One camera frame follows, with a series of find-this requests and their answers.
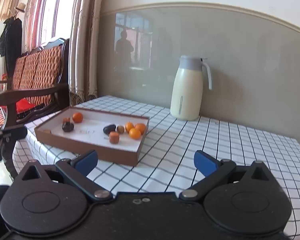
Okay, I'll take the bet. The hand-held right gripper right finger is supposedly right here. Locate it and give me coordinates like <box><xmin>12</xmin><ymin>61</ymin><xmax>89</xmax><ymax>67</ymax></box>
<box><xmin>179</xmin><ymin>150</ymin><xmax>280</xmax><ymax>202</ymax></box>

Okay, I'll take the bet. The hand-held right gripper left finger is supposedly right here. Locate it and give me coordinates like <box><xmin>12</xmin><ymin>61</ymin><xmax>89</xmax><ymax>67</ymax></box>
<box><xmin>15</xmin><ymin>149</ymin><xmax>113</xmax><ymax>202</ymax></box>

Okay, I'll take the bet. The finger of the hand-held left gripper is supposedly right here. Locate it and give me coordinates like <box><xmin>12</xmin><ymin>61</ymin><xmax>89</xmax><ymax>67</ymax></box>
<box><xmin>0</xmin><ymin>126</ymin><xmax>28</xmax><ymax>143</ymax></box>

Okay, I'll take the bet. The brown cardboard box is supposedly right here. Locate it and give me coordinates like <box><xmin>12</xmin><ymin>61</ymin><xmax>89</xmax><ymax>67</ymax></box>
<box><xmin>34</xmin><ymin>106</ymin><xmax>150</xmax><ymax>167</ymax></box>

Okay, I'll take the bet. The large orange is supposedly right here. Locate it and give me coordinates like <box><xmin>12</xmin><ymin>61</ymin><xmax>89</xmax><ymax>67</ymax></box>
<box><xmin>134</xmin><ymin>123</ymin><xmax>147</xmax><ymax>135</ymax></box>

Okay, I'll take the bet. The checked white tablecloth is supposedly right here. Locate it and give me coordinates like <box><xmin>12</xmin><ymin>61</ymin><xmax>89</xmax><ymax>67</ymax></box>
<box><xmin>12</xmin><ymin>95</ymin><xmax>300</xmax><ymax>238</ymax></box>

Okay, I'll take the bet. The red cushion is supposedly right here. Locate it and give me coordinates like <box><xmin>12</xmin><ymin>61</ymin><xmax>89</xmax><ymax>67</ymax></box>
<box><xmin>15</xmin><ymin>99</ymin><xmax>37</xmax><ymax>113</ymax></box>

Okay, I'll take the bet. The wooden sofa with orange cushions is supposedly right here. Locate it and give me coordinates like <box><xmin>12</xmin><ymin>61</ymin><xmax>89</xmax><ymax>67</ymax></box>
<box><xmin>0</xmin><ymin>38</ymin><xmax>70</xmax><ymax>130</ymax></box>

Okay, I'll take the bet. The cream thermos jug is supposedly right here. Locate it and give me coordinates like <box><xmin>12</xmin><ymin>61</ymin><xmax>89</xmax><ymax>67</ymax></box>
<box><xmin>170</xmin><ymin>55</ymin><xmax>213</xmax><ymax>121</ymax></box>

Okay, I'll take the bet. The black coat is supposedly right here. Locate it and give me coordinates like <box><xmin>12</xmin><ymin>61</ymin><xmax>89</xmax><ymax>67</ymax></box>
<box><xmin>0</xmin><ymin>17</ymin><xmax>23</xmax><ymax>80</ymax></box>

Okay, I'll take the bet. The beige lace-trimmed curtain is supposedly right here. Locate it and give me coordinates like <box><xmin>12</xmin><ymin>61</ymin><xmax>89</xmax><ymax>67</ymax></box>
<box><xmin>69</xmin><ymin>0</ymin><xmax>105</xmax><ymax>105</ymax></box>

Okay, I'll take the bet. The red-framed window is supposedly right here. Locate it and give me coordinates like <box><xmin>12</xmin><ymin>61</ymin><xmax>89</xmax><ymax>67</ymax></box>
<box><xmin>27</xmin><ymin>0</ymin><xmax>78</xmax><ymax>50</ymax></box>

